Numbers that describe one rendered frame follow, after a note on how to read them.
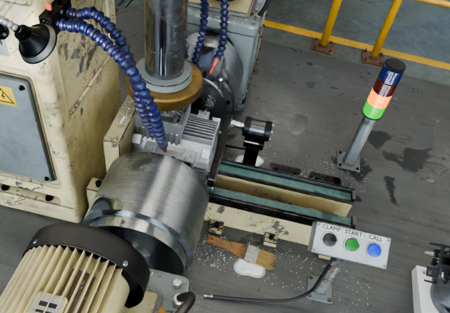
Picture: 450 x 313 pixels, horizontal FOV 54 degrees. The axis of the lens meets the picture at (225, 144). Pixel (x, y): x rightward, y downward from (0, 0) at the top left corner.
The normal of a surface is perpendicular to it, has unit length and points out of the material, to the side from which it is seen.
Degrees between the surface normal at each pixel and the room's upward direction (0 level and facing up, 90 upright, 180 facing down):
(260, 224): 90
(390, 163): 0
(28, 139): 90
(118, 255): 37
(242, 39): 90
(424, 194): 0
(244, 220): 90
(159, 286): 0
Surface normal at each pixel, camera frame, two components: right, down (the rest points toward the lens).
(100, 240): 0.40, -0.59
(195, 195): 0.86, -0.22
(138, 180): -0.04, -0.71
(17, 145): -0.19, 0.69
